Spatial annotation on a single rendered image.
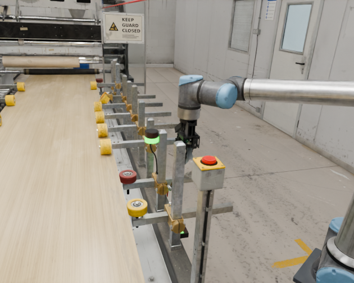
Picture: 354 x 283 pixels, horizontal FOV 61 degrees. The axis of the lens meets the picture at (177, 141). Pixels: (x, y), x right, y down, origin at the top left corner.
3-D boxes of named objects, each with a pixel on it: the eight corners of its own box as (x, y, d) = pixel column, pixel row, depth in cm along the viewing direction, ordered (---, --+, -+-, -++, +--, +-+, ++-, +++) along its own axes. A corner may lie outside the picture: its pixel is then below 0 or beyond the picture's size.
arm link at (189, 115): (175, 104, 121) (197, 103, 124) (174, 115, 123) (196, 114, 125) (181, 110, 113) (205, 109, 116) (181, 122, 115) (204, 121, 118)
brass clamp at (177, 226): (176, 212, 130) (176, 202, 128) (186, 232, 118) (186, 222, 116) (162, 214, 128) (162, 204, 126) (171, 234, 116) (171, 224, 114)
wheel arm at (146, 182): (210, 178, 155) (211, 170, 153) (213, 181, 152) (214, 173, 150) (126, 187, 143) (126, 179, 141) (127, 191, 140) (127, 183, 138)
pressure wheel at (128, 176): (135, 188, 147) (135, 167, 143) (137, 197, 140) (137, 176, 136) (118, 190, 145) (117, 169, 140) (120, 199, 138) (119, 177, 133)
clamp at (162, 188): (161, 180, 151) (161, 171, 149) (168, 194, 139) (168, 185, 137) (150, 181, 149) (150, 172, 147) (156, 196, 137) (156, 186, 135)
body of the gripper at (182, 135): (181, 151, 119) (183, 122, 114) (175, 142, 126) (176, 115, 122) (199, 149, 121) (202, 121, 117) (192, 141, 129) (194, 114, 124)
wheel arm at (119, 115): (169, 114, 217) (170, 109, 215) (171, 116, 213) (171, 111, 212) (99, 118, 202) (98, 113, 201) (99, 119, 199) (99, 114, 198)
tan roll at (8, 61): (123, 66, 375) (122, 56, 371) (124, 68, 364) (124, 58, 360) (-6, 66, 335) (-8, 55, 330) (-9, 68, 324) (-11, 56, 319)
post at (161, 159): (162, 217, 151) (165, 128, 132) (164, 222, 148) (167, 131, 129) (155, 218, 150) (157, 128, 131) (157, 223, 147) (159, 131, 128)
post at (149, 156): (151, 195, 174) (153, 116, 155) (153, 198, 171) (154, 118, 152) (145, 196, 173) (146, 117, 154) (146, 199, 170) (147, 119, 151)
